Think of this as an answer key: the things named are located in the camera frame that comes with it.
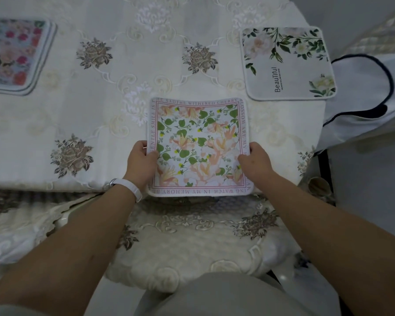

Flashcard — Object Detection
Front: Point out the black table leg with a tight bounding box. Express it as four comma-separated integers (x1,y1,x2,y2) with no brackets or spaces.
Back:
317,149,334,196

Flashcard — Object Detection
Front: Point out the person's grey clothing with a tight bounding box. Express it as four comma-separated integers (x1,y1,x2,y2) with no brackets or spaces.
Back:
135,272,316,316

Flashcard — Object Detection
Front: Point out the person's right forearm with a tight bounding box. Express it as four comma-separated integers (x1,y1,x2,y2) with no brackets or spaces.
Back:
255,171,395,316

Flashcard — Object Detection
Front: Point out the white cloth with green leaves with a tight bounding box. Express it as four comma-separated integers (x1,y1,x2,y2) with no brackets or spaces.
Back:
241,26,337,102

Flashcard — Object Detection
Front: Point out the cream embroidered tablecloth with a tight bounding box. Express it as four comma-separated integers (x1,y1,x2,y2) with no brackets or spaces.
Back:
0,0,327,195

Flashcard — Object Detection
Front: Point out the quilted cream chair cover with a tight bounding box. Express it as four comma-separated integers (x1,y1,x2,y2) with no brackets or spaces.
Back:
342,3,395,63

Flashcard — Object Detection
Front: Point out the person's left forearm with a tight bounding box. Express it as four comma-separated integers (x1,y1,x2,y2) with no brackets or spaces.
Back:
0,186,138,310

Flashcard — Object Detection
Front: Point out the white wristband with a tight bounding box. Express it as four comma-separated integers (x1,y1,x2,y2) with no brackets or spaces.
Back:
109,178,143,203

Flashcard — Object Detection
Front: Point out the cream embroidered chair cushion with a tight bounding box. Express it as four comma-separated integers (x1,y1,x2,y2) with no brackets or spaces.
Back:
105,193,298,294
0,189,106,264

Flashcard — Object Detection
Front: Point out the person's right hand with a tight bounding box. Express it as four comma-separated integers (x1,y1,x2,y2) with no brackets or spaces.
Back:
238,142,278,187

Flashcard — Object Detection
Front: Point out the rose print cloth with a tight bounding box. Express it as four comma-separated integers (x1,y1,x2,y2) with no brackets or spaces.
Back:
0,18,51,89

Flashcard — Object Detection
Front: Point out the white bag with dark trim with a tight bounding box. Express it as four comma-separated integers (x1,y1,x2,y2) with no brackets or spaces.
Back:
315,54,395,152

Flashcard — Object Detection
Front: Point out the pink-bordered floral cloth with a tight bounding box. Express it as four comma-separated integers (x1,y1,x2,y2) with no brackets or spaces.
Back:
146,97,255,198

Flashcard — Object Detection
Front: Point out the person's left hand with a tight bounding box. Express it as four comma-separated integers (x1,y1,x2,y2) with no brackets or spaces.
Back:
124,140,159,192

